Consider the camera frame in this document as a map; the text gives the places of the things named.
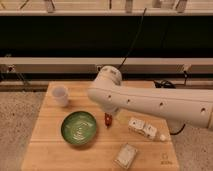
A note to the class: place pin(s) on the green ceramic bowl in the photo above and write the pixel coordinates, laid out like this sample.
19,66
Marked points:
79,128

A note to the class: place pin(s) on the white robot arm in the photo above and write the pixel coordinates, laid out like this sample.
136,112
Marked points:
191,106

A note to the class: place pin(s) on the red brown chili pepper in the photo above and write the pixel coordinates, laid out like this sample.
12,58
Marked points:
108,120

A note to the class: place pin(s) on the translucent white plastic cup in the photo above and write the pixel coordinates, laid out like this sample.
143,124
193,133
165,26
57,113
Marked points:
60,95

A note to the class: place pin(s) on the clear plastic wrapped packet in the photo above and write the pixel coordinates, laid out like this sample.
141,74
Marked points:
126,156

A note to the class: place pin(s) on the white wall outlet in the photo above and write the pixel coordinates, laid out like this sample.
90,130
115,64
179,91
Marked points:
99,67

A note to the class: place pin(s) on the grey metal rail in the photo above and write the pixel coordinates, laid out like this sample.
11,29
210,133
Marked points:
89,65

